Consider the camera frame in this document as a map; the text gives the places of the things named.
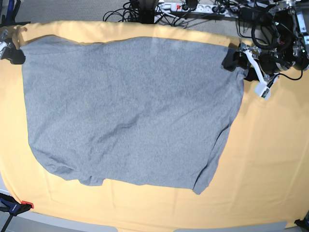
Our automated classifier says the grey t-shirt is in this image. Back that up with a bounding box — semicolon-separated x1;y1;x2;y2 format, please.
22;36;246;194

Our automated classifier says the blue black bar clamp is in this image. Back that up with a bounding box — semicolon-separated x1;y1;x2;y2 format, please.
0;193;34;232

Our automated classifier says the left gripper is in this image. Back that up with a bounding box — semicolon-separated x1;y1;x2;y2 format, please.
222;43;280;85

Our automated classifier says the black clamp right corner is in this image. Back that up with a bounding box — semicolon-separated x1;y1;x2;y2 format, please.
294;214;309;231

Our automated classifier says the blue clamp top left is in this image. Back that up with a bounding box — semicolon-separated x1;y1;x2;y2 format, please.
0;0;31;27

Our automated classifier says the black centre post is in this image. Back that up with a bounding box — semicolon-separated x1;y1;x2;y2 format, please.
138;0;158;24

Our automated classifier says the white power strip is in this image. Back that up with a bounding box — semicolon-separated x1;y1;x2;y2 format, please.
156;0;238;18

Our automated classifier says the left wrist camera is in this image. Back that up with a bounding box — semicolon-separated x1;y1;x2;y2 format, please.
254;82;270;100

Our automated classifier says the black power adapter brick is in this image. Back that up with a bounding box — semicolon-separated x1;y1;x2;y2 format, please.
239;7;266;25

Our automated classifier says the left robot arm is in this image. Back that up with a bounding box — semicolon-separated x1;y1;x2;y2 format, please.
222;0;309;87

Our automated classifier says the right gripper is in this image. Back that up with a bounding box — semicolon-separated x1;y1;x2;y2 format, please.
0;29;26;65

